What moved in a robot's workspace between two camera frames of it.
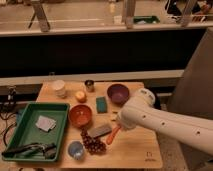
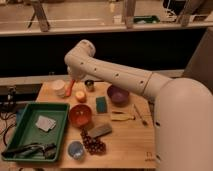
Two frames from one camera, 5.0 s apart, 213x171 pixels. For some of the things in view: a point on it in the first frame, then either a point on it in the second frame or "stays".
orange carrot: [113, 134] -> [69, 87]
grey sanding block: [99, 130] stays
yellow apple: [80, 96] stays
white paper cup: [59, 86] stays
